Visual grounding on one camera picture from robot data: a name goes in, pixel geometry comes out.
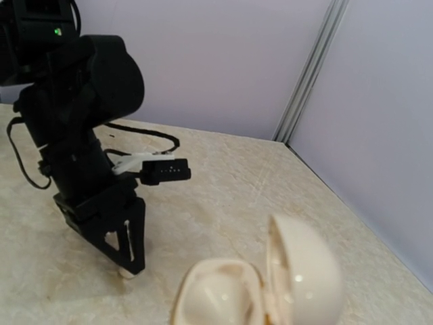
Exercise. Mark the left aluminium frame post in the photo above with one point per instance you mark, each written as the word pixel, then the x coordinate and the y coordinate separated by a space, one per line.
pixel 310 71

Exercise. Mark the white earbud charging case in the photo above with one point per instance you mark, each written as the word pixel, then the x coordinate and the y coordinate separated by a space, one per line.
pixel 302 283

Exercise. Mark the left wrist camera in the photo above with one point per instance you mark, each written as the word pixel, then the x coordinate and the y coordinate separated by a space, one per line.
pixel 155 172

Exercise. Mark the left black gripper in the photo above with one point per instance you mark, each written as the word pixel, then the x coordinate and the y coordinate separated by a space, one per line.
pixel 112 220

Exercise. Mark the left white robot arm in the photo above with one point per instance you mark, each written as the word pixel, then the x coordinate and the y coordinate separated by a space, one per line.
pixel 71 84

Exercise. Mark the white earbud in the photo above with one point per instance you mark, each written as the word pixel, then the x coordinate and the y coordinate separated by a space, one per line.
pixel 126 274

